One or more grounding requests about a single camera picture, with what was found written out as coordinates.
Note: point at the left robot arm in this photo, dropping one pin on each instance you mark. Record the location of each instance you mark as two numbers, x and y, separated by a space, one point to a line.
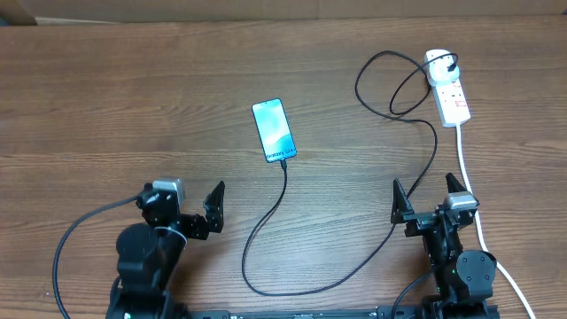
149 251

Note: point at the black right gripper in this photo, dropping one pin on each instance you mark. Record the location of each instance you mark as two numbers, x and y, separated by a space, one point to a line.
418 221

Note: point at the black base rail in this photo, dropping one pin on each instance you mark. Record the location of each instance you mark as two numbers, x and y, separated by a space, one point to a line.
381 312

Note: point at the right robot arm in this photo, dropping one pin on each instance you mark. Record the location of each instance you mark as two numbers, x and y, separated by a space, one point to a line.
464 278

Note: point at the blue Samsung Galaxy smartphone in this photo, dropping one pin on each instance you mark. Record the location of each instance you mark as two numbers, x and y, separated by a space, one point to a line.
274 130

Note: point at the white power strip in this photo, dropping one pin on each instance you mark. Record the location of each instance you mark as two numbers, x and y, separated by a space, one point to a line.
451 103

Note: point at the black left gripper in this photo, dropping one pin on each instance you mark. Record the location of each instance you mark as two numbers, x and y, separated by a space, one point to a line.
199 229

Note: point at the brown cardboard backdrop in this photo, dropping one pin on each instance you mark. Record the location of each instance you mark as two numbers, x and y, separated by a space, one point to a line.
29 12

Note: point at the white USB charger plug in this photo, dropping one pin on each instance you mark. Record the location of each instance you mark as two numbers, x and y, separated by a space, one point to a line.
441 67

